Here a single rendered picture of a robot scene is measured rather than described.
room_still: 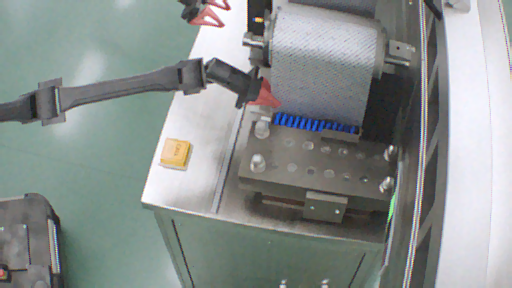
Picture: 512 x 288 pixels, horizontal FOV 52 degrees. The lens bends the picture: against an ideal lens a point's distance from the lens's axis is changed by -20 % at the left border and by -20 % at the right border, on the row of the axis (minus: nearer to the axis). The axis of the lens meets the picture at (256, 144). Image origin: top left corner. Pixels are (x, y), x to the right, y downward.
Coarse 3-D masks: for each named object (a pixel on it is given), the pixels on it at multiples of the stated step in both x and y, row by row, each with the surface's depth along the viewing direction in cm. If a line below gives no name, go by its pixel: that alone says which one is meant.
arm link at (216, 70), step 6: (210, 60) 150; (216, 60) 148; (204, 66) 150; (210, 66) 148; (216, 66) 148; (222, 66) 148; (228, 66) 149; (210, 72) 148; (216, 72) 148; (222, 72) 148; (228, 72) 149; (210, 78) 149; (216, 78) 149; (222, 78) 149; (222, 84) 150
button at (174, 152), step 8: (168, 144) 167; (176, 144) 167; (184, 144) 167; (168, 152) 165; (176, 152) 165; (184, 152) 165; (160, 160) 165; (168, 160) 164; (176, 160) 164; (184, 160) 164
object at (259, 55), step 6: (252, 42) 152; (258, 42) 151; (252, 48) 157; (258, 48) 153; (264, 48) 151; (252, 54) 156; (258, 54) 156; (264, 54) 153; (252, 60) 156; (258, 60) 155; (264, 60) 155; (264, 66) 157; (270, 66) 156; (264, 72) 160; (270, 72) 160; (270, 78) 162; (270, 84) 164; (252, 108) 174; (258, 108) 174; (264, 108) 173; (264, 114) 174
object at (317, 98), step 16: (272, 80) 149; (288, 80) 148; (304, 80) 147; (320, 80) 145; (288, 96) 153; (304, 96) 152; (320, 96) 150; (336, 96) 149; (352, 96) 147; (288, 112) 159; (304, 112) 157; (320, 112) 156; (336, 112) 154; (352, 112) 153
